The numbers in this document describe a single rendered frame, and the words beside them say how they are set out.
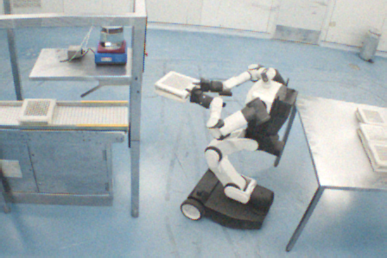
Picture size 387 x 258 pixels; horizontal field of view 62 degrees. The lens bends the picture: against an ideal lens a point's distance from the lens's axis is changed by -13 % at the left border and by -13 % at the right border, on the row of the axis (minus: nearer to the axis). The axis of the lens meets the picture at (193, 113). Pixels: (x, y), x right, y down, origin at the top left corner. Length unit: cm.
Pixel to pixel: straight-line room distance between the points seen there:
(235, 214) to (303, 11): 439
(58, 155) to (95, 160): 28
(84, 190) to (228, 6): 420
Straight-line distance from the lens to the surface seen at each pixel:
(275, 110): 225
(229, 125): 214
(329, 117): 302
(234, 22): 624
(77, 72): 214
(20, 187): 299
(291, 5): 635
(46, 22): 198
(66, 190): 290
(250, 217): 287
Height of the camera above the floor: 234
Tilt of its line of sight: 35 degrees down
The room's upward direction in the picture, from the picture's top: 8 degrees clockwise
